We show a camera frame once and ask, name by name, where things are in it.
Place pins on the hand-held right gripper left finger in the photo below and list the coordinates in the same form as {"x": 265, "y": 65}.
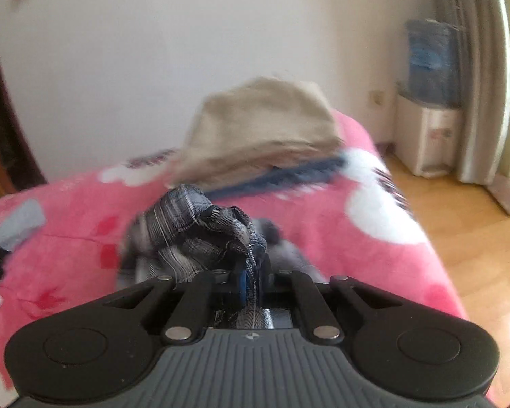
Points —
{"x": 240, "y": 284}

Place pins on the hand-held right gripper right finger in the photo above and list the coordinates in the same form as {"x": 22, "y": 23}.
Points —
{"x": 280, "y": 289}

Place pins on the black white plaid shirt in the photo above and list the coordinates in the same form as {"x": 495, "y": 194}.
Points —
{"x": 187, "y": 229}

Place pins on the folded blue clothes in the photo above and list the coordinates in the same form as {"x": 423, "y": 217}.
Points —
{"x": 297, "y": 174}

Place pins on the pink floral blanket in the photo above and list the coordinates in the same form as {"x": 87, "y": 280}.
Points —
{"x": 344, "y": 229}

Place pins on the folded beige cloth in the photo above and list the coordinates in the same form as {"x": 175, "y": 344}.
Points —
{"x": 259, "y": 123}

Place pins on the white water dispenser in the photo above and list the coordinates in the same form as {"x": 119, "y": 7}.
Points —
{"x": 427, "y": 136}

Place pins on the light blue cloth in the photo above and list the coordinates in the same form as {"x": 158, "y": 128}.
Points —
{"x": 17, "y": 221}

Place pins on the blue water bottle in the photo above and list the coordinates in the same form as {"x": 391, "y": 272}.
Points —
{"x": 433, "y": 63}

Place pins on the beige curtain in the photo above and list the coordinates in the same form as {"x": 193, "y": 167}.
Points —
{"x": 471, "y": 72}

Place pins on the wall socket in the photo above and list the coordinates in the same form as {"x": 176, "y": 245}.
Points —
{"x": 376, "y": 98}

